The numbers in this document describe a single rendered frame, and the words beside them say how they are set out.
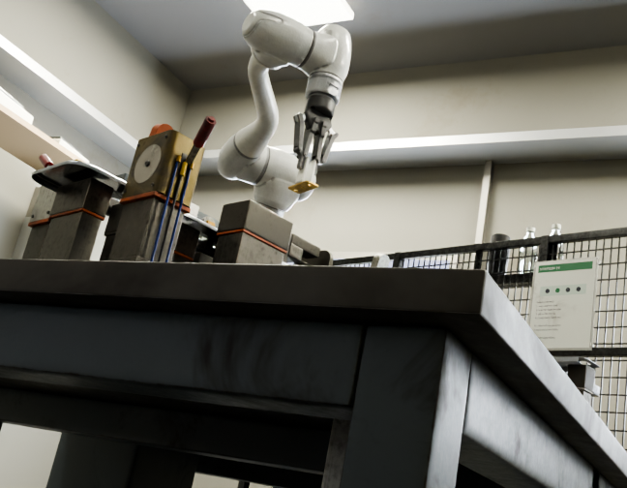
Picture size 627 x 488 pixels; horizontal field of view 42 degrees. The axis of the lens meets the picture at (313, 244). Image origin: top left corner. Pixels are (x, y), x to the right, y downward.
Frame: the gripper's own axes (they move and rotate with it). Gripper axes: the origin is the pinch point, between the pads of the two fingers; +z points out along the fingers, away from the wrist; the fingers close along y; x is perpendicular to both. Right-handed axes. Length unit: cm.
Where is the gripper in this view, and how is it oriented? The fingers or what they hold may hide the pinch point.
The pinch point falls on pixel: (306, 172)
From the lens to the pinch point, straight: 201.0
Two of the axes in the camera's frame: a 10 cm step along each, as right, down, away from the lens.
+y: 7.8, 3.4, 5.2
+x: -6.0, 1.5, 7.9
